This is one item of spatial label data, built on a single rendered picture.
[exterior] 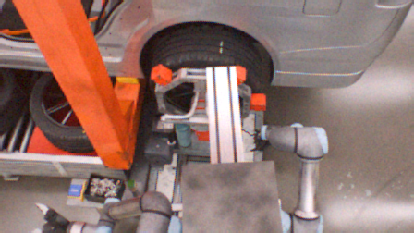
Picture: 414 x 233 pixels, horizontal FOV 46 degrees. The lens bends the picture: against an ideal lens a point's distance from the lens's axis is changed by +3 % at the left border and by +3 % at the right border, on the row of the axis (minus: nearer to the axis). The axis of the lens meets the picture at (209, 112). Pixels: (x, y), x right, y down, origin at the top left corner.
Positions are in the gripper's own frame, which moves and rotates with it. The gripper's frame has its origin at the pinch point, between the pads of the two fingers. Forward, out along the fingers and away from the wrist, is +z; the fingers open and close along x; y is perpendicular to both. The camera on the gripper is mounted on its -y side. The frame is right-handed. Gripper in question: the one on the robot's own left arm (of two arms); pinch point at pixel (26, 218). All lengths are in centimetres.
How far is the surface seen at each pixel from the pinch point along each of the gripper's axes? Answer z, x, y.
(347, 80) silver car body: -134, 129, 23
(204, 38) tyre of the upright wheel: -51, 113, -9
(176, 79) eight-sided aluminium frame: -40, 91, 2
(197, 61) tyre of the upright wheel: -50, 99, -5
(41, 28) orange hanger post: -5, 46, -66
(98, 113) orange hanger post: -11, 55, -5
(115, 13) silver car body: -4, 110, -20
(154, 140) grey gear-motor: -21, 94, 71
